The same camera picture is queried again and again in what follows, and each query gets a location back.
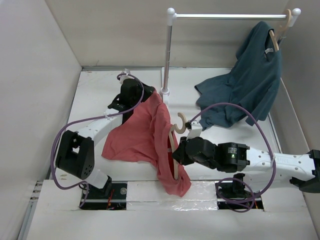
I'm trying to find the red t shirt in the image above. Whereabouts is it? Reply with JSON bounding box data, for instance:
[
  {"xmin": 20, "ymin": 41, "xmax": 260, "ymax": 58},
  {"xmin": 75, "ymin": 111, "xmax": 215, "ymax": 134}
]
[{"xmin": 101, "ymin": 92, "xmax": 192, "ymax": 197}]

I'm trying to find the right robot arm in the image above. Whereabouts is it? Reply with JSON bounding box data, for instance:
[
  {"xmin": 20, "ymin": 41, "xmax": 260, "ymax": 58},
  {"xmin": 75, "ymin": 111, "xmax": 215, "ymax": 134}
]
[{"xmin": 172, "ymin": 137, "xmax": 320, "ymax": 197}]

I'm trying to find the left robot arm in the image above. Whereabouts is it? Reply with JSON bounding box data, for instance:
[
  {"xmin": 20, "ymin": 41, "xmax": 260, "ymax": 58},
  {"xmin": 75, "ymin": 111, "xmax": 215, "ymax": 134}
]
[{"xmin": 50, "ymin": 75, "xmax": 155, "ymax": 199}]

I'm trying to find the teal t shirt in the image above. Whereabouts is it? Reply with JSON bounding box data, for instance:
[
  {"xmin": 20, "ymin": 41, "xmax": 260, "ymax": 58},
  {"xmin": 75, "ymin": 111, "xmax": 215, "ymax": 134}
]
[{"xmin": 194, "ymin": 21, "xmax": 282, "ymax": 130}]

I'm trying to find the wooden hanger with teal shirt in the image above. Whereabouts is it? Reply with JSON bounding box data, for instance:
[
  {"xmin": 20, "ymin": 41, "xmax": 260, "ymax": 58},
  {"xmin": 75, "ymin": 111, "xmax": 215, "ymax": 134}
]
[{"xmin": 268, "ymin": 9, "xmax": 293, "ymax": 52}]

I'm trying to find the silver tape patch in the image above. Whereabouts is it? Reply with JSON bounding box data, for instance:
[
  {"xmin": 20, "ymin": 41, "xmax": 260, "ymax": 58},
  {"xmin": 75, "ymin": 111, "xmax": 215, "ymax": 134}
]
[{"xmin": 126, "ymin": 181, "xmax": 218, "ymax": 211}]

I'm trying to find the white clothes rack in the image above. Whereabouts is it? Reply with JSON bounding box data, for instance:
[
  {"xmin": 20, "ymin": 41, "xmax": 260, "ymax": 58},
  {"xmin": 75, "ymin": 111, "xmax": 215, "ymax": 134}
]
[{"xmin": 160, "ymin": 7, "xmax": 302, "ymax": 106}]

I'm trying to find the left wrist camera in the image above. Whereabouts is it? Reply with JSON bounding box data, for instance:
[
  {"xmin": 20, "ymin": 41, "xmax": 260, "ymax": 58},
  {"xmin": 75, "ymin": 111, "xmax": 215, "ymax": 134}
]
[{"xmin": 116, "ymin": 68, "xmax": 131, "ymax": 85}]

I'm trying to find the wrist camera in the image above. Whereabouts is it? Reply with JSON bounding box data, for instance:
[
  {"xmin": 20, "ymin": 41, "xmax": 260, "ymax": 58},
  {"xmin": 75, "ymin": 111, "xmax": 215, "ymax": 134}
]
[
  {"xmin": 116, "ymin": 68, "xmax": 131, "ymax": 85},
  {"xmin": 185, "ymin": 120, "xmax": 203, "ymax": 140}
]

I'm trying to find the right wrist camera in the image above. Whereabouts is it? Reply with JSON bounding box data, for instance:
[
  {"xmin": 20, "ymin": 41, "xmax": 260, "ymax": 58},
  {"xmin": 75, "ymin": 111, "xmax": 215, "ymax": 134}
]
[{"xmin": 185, "ymin": 120, "xmax": 203, "ymax": 140}]

